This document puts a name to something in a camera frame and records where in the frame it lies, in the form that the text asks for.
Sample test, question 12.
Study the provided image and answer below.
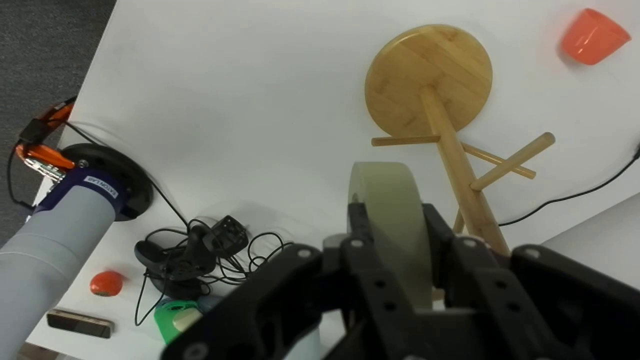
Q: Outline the orange and black clamp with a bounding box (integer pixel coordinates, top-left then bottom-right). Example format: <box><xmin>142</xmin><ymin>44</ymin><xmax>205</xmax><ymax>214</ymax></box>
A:
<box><xmin>19</xmin><ymin>99</ymin><xmax>77</xmax><ymax>147</ymax></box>

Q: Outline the black round stand base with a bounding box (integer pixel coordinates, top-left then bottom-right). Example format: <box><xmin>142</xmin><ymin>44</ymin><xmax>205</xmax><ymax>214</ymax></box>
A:
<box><xmin>58</xmin><ymin>142</ymin><xmax>157</xmax><ymax>224</ymax></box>

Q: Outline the tangled thin black cable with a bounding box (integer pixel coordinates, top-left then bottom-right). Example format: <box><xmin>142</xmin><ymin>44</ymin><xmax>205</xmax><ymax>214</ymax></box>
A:
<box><xmin>133</xmin><ymin>218</ymin><xmax>297</xmax><ymax>329</ymax></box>

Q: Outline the orange plastic cup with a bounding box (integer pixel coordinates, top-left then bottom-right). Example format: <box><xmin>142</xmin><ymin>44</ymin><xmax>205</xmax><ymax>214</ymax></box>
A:
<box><xmin>559</xmin><ymin>7</ymin><xmax>634</xmax><ymax>69</ymax></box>

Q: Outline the black cable with plug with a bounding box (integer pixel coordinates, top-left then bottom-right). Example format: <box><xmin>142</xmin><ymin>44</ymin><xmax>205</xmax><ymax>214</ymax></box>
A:
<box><xmin>497</xmin><ymin>142</ymin><xmax>640</xmax><ymax>228</ymax></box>

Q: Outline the orange clamp with silver jaw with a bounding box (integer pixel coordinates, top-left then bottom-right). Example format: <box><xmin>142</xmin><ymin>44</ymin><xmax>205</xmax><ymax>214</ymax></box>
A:
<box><xmin>17</xmin><ymin>142</ymin><xmax>78</xmax><ymax>178</ymax></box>

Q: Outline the flat black bar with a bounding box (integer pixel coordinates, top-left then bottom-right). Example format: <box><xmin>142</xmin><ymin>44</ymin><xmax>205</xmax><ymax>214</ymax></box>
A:
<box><xmin>46</xmin><ymin>309</ymin><xmax>116</xmax><ymax>341</ymax></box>

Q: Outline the cream masking tape roll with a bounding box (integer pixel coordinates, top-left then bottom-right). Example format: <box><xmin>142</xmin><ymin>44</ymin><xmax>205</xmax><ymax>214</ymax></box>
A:
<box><xmin>347</xmin><ymin>161</ymin><xmax>437</xmax><ymax>313</ymax></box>

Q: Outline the red rounded toy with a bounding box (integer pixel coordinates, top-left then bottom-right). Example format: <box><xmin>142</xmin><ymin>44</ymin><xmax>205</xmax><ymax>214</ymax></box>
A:
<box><xmin>88</xmin><ymin>268</ymin><xmax>126</xmax><ymax>299</ymax></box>

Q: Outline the green and yellow toy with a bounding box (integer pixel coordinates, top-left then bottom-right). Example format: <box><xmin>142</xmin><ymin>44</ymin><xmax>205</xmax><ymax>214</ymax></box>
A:
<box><xmin>154</xmin><ymin>299</ymin><xmax>207</xmax><ymax>346</ymax></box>

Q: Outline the black adapter block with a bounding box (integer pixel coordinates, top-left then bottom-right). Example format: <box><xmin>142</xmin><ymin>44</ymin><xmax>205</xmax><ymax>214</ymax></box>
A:
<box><xmin>211</xmin><ymin>214</ymin><xmax>251</xmax><ymax>259</ymax></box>

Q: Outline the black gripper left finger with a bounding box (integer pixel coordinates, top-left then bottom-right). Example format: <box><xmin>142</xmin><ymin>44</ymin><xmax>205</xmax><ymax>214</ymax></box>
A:
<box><xmin>158</xmin><ymin>201</ymin><xmax>410</xmax><ymax>360</ymax></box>

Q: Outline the wooden mug tree stand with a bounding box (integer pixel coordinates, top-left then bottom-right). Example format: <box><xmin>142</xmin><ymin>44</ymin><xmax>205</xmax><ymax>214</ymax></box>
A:
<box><xmin>365</xmin><ymin>24</ymin><xmax>559</xmax><ymax>259</ymax></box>

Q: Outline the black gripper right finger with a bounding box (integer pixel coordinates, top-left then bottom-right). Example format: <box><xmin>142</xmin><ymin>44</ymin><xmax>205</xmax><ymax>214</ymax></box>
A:
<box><xmin>420</xmin><ymin>202</ymin><xmax>640</xmax><ymax>360</ymax></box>

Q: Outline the white bent tube stand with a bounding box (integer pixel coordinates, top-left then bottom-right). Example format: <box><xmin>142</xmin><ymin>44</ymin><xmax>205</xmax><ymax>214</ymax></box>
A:
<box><xmin>0</xmin><ymin>183</ymin><xmax>126</xmax><ymax>360</ymax></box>

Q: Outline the thin black wire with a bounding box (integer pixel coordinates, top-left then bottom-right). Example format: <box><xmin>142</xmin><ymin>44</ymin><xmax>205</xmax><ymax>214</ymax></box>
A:
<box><xmin>63</xmin><ymin>119</ymin><xmax>196</xmax><ymax>233</ymax></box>

